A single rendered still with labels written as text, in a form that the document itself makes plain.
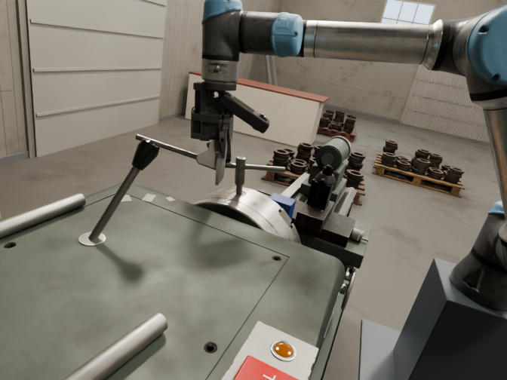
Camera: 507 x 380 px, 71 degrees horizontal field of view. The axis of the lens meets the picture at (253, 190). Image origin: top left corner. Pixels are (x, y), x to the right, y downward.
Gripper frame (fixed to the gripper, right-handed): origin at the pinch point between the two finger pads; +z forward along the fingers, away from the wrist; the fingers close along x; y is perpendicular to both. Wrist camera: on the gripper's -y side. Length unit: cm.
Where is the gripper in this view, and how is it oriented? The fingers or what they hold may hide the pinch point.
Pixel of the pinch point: (225, 175)
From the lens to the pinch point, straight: 80.2
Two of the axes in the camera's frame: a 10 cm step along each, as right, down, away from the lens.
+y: -10.0, -0.9, 0.3
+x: -0.5, 3.5, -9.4
